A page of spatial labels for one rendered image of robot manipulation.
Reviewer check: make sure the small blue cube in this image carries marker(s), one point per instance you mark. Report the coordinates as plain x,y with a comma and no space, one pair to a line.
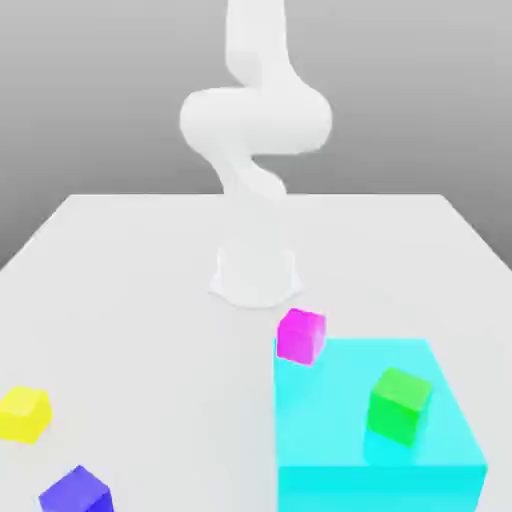
76,492

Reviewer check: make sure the small green cube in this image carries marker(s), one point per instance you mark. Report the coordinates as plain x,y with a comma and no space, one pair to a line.
396,406

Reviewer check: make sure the small yellow cube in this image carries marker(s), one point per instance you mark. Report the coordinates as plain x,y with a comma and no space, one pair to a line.
24,414

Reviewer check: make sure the small magenta cube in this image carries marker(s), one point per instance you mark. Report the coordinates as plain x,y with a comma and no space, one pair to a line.
300,336

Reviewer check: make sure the large cyan box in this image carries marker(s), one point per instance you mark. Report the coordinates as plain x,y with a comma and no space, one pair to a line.
360,440

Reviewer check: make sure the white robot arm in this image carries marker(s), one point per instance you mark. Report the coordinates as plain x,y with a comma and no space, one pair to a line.
256,120

